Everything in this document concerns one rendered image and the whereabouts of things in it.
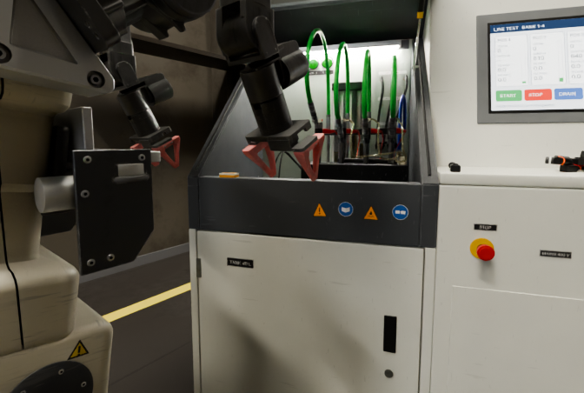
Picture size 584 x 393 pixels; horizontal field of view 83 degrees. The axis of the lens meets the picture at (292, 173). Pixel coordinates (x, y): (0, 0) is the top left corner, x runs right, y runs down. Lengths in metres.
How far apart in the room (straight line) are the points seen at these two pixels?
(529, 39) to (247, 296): 1.13
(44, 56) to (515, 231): 0.91
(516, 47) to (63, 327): 1.26
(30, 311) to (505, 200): 0.90
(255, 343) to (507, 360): 0.66
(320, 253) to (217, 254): 0.31
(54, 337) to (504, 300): 0.89
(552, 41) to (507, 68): 0.14
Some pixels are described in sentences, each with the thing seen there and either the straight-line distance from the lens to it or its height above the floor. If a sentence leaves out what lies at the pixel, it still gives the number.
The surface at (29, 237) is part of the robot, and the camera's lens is 0.55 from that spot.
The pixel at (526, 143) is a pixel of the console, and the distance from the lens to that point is 1.17.
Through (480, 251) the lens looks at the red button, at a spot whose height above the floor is 0.80.
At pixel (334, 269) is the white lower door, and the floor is 0.71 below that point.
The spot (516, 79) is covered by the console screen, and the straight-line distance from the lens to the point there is 1.22.
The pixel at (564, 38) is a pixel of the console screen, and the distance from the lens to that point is 1.31.
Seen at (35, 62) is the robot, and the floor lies 1.12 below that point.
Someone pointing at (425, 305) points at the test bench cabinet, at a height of 0.64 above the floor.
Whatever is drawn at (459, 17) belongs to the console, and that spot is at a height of 1.45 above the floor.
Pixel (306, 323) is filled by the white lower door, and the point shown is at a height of 0.54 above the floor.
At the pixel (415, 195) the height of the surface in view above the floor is 0.92.
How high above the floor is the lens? 1.06
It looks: 6 degrees down
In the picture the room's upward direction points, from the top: straight up
